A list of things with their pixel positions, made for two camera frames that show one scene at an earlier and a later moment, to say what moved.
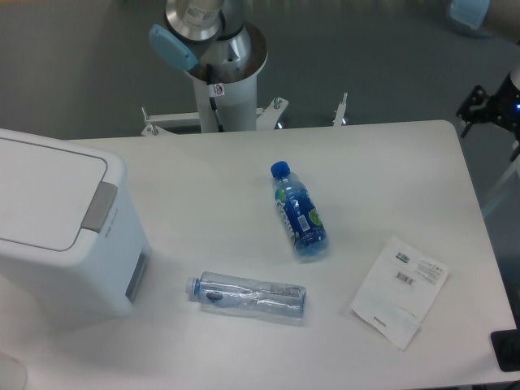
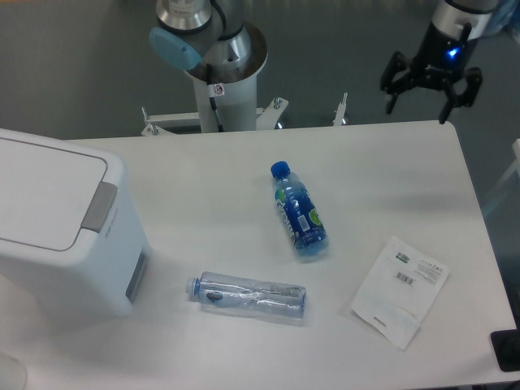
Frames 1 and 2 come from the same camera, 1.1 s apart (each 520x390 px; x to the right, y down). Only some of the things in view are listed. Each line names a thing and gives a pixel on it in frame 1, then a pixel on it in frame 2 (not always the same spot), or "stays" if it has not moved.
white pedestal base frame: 266,118 stays
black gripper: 479,106 -> 442,60
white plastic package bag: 400,287 stays
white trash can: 71,243 stays
